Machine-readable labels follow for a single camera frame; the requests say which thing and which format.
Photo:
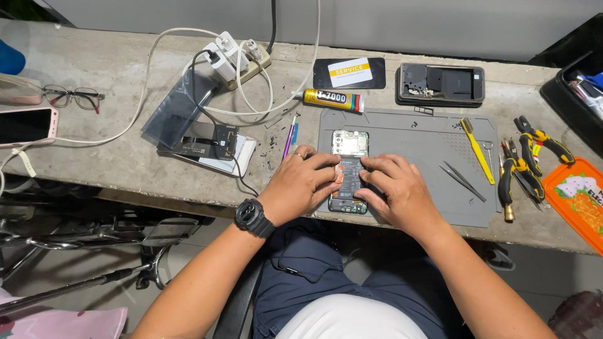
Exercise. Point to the person's left hand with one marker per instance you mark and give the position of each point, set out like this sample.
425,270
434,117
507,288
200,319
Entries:
294,186

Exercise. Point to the person's right hand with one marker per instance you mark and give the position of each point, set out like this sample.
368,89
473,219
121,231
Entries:
400,193

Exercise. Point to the smartphone with battery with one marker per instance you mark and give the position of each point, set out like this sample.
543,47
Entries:
349,155

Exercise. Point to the grey silicone repair mat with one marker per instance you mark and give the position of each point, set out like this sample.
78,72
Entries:
424,155

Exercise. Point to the purple pen tool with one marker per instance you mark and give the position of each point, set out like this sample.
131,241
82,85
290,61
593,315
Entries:
289,139

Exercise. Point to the black digital wristwatch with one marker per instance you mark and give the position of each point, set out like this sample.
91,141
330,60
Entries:
252,216

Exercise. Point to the metal tweezers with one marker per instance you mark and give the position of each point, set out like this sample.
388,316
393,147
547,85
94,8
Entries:
461,180

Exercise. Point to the person's dark blue shorts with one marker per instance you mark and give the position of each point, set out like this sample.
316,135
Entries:
329,273

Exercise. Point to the yellow glue tube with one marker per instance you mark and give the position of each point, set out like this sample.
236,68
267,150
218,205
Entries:
332,100

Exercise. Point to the black phone display panel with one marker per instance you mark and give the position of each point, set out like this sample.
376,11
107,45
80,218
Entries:
202,141

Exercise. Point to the yellow black screwdriver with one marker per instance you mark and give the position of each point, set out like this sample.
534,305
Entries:
507,188

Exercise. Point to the black phone back housing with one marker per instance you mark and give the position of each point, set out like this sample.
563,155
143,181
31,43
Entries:
440,84

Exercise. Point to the black sandal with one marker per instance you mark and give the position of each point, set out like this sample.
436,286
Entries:
497,258

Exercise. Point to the beige power strip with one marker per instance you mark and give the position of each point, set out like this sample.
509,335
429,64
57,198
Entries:
247,70

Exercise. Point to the black screen protector with card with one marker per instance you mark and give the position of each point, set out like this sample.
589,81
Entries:
348,73

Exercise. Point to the person's white shirt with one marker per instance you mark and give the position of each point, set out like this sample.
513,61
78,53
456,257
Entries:
351,318

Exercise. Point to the grey antistatic bag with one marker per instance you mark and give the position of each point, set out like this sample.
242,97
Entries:
176,108

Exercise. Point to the white plug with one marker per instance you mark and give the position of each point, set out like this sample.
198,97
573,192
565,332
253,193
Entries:
253,51

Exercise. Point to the white charger adapter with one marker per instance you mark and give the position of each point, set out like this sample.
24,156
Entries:
220,63
233,49

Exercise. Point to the yellow black pliers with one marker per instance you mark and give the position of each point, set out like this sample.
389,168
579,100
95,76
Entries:
541,143

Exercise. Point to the orange plastic tray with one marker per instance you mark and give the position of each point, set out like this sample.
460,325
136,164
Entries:
577,200

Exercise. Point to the black plastic bin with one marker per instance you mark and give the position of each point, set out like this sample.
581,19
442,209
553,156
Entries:
572,101

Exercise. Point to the red framed eyeglasses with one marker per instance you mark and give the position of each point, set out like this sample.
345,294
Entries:
73,97

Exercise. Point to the pink smartphone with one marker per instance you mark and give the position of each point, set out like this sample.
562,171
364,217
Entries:
26,126

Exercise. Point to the clear eyeglasses case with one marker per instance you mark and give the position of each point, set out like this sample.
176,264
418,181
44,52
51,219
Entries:
19,89

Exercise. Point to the blue object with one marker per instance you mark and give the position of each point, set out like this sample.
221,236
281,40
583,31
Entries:
10,57

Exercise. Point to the metal bicycle frame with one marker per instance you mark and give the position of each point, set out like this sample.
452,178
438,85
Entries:
85,245

